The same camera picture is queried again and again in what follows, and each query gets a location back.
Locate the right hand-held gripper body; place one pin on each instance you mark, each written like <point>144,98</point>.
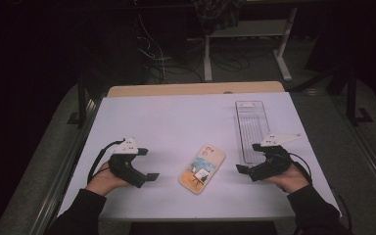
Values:
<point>274,163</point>

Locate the person's left hand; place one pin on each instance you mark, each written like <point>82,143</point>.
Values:
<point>103,181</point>

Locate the beige illustrated phone case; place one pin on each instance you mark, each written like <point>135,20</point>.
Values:
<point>202,169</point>

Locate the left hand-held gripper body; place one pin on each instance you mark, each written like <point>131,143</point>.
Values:
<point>124,168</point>

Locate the metal floor rail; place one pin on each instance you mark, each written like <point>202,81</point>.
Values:
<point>368,153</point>
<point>62,169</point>

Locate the clear plastic tray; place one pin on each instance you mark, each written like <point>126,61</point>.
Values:
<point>251,124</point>

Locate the dark hanging cloth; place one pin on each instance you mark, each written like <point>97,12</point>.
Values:
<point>218,14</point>

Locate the white desk frame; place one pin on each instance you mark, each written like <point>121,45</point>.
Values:
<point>284,52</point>

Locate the person's right hand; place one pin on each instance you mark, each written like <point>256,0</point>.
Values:
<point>290,181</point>

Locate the black metal stand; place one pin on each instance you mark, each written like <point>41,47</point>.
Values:
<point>82,101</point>
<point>352,94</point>

